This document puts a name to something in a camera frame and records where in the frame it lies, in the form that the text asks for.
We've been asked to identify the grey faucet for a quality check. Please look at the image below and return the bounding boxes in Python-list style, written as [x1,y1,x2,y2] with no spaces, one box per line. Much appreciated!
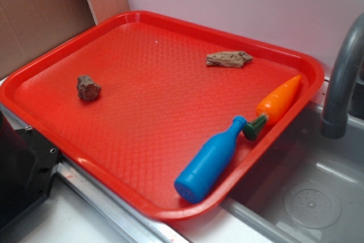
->
[320,14,363,139]

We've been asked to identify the grey toy sink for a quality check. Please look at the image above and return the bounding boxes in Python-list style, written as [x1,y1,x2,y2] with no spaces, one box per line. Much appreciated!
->
[221,94,364,243]

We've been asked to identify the brown cardboard panel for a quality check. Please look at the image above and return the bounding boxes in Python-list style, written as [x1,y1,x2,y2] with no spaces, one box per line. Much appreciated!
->
[1,0,129,79]

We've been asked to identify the blue toy bottle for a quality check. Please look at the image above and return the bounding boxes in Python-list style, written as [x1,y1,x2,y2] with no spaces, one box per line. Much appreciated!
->
[174,116,247,204]

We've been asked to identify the brown wood chip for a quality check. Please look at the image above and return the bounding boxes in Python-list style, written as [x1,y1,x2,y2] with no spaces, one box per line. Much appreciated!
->
[205,51,253,68]

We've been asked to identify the brown rock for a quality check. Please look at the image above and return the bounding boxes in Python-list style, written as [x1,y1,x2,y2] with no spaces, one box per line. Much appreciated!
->
[76,75,101,101]

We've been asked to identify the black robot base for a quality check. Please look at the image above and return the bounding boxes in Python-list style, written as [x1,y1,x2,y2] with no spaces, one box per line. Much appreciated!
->
[1,114,61,231]

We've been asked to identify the metal table edge rail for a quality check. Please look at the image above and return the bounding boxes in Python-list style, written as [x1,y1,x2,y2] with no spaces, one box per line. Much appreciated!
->
[0,103,194,243]

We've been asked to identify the red plastic tray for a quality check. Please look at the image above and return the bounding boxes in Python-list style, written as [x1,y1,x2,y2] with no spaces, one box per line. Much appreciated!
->
[1,11,324,221]

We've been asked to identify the orange toy carrot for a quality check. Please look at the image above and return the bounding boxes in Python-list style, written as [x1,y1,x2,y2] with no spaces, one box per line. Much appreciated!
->
[242,75,301,141]

